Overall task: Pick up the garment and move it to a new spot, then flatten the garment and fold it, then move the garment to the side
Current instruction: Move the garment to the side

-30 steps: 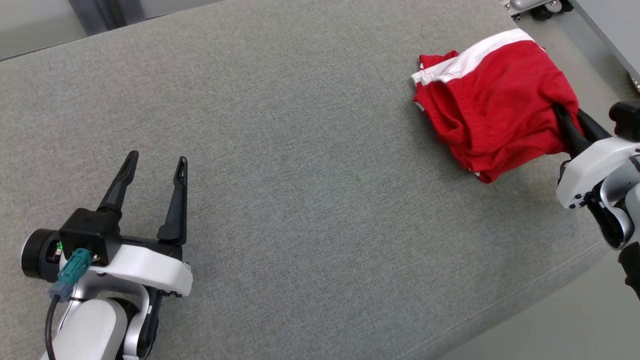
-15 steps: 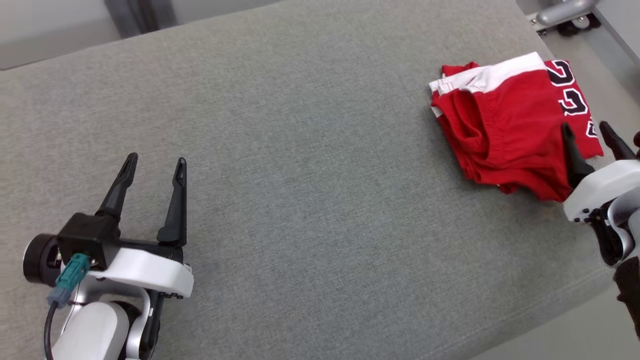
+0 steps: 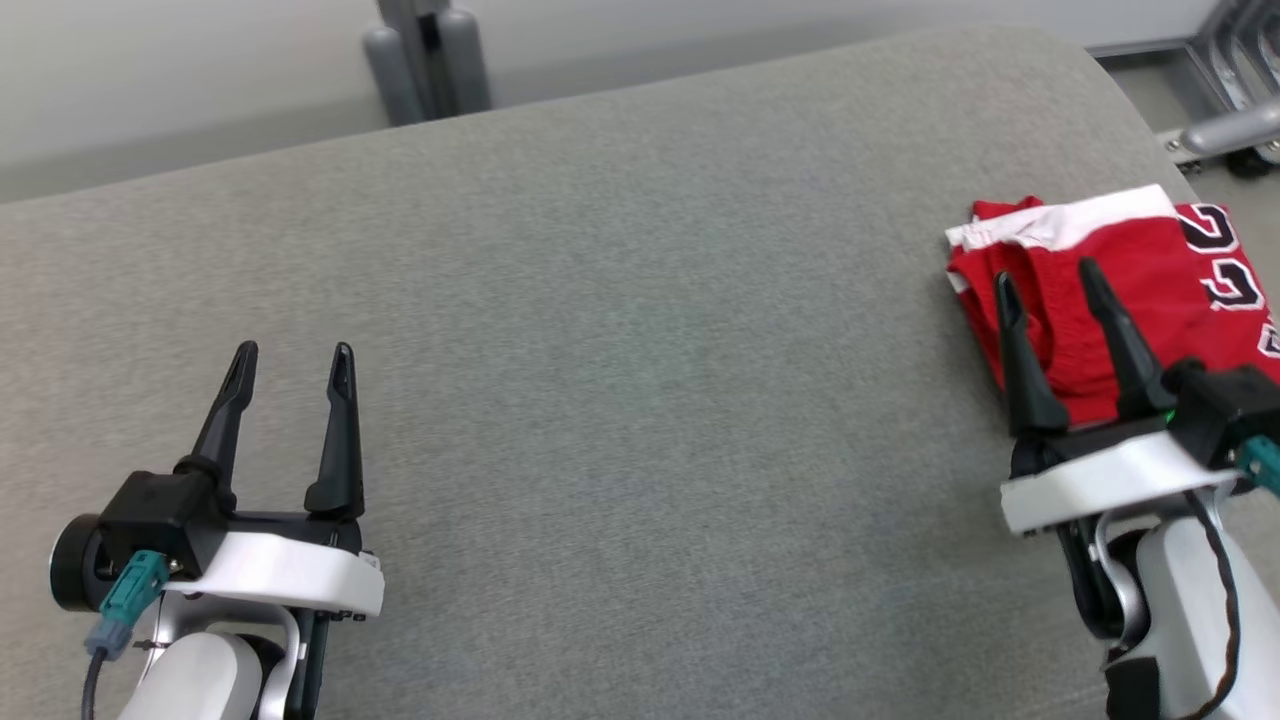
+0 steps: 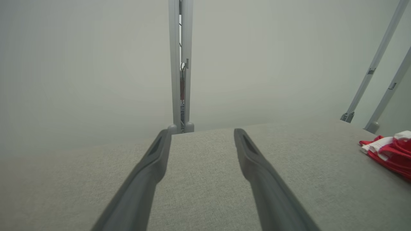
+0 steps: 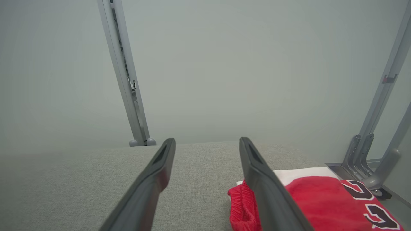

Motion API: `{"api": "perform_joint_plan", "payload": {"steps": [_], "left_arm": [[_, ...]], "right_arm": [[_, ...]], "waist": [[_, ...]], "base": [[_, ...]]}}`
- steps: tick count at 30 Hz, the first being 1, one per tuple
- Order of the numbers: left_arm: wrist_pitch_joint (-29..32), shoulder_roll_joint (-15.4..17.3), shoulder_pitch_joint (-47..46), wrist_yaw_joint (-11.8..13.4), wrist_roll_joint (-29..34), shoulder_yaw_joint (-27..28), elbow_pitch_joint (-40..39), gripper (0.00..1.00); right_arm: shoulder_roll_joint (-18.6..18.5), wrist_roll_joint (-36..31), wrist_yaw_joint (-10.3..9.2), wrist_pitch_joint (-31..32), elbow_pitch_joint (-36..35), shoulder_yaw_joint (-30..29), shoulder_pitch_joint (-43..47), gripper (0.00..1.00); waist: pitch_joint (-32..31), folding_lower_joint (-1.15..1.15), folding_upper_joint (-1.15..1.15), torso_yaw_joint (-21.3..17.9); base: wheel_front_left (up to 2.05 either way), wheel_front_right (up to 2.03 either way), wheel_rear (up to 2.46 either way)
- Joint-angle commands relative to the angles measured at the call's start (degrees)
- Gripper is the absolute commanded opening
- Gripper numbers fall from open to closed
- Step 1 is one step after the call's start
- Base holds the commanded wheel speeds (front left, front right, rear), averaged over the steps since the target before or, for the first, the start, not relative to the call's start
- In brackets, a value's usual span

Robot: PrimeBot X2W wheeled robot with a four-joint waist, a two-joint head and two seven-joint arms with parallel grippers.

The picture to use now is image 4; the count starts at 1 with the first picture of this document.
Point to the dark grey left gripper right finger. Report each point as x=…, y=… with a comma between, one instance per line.
x=276, y=202

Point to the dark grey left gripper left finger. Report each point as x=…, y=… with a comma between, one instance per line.
x=138, y=199

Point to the grey fabric covered table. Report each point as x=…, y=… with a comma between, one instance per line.
x=321, y=179

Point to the red garment with white stripes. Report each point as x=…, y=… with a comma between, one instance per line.
x=396, y=166

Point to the grey double partition post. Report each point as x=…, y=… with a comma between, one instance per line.
x=175, y=64

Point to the grey slim partition post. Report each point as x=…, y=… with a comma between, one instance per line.
x=390, y=93
x=375, y=61

